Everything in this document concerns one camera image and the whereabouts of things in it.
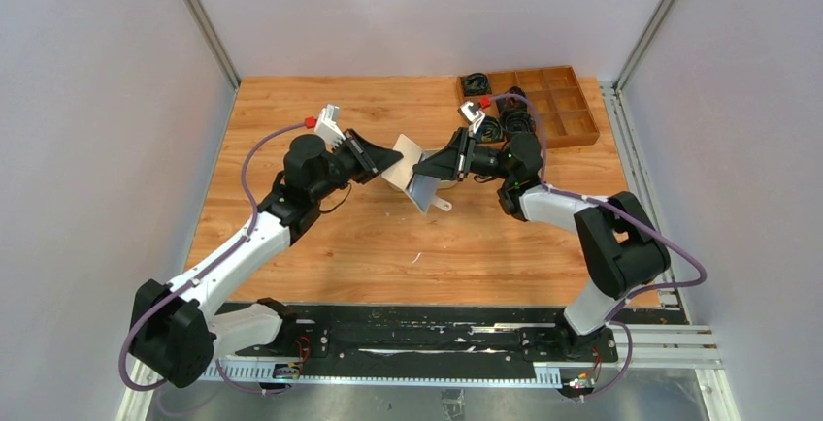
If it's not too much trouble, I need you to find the white leather card holder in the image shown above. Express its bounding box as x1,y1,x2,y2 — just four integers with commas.
381,134,452,215

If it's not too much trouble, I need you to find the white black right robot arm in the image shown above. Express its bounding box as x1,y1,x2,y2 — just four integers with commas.
412,128,671,358

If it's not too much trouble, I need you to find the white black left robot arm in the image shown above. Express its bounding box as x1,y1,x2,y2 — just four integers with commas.
118,130,403,391

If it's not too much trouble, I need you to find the cream oval plastic tray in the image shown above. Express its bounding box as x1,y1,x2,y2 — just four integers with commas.
382,174,457,192

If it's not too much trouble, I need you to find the rolled green black tie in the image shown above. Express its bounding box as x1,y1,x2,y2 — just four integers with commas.
475,115,505,144

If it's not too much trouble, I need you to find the wooden compartment organizer box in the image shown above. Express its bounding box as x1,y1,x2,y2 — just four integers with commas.
456,66,600,148

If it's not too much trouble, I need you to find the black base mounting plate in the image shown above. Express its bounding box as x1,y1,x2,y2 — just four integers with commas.
218,302,689,381

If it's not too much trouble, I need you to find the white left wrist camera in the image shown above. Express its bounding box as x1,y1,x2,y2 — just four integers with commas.
313,104,346,147

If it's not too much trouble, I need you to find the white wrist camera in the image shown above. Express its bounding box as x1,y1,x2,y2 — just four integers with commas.
313,104,346,147
458,101,486,138

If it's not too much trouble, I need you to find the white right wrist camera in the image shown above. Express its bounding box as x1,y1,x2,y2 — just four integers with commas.
458,101,486,138

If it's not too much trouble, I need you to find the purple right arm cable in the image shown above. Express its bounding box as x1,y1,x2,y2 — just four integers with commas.
481,93,708,402

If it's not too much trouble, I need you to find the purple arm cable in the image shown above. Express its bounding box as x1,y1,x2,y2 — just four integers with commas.
481,93,708,402
118,120,316,397

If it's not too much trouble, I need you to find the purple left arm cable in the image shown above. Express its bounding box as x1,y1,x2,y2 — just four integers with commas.
118,120,316,397

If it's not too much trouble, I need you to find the aluminium rail frame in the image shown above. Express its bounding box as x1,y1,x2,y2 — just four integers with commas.
115,81,741,421

